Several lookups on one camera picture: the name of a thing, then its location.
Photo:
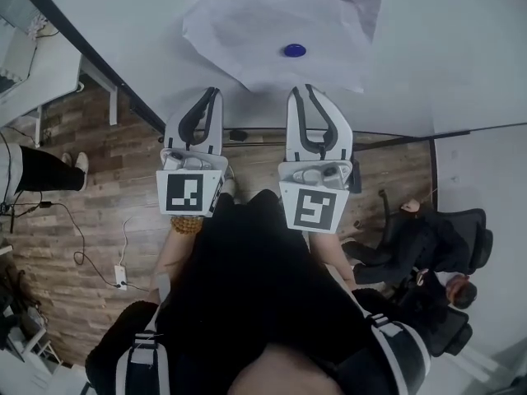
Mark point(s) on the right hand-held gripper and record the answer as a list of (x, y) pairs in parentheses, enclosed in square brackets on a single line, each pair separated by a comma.
[(315, 208)]

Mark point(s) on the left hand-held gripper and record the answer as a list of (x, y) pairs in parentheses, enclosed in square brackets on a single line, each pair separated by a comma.
[(185, 191)]

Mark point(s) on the round blue magnet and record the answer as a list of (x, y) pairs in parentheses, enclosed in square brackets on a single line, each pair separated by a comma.
[(294, 50)]

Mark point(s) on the white paper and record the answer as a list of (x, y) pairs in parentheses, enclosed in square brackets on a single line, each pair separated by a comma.
[(247, 27)]

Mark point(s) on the person's left forearm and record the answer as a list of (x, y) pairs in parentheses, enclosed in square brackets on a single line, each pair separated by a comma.
[(173, 253)]

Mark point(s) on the person's right forearm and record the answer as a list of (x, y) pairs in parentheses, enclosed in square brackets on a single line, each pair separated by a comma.
[(329, 253)]

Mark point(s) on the small black floor object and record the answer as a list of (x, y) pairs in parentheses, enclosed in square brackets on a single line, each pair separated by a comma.
[(237, 135)]

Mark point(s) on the white desk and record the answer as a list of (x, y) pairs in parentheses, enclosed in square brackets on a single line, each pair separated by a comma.
[(53, 72)]

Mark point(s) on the person's black dress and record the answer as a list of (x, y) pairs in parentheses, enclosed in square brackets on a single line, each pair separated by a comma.
[(255, 282)]

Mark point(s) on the white power strip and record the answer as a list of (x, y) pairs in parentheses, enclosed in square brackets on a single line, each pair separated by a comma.
[(121, 277)]

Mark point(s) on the black mesh office chair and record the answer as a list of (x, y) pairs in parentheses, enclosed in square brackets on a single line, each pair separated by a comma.
[(453, 331), (473, 237)]

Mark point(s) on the white fluffy ornament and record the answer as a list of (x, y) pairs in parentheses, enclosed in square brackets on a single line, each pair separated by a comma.
[(37, 26)]

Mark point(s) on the person's black fuzzy jacket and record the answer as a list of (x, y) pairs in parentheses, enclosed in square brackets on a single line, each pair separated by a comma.
[(119, 327)]

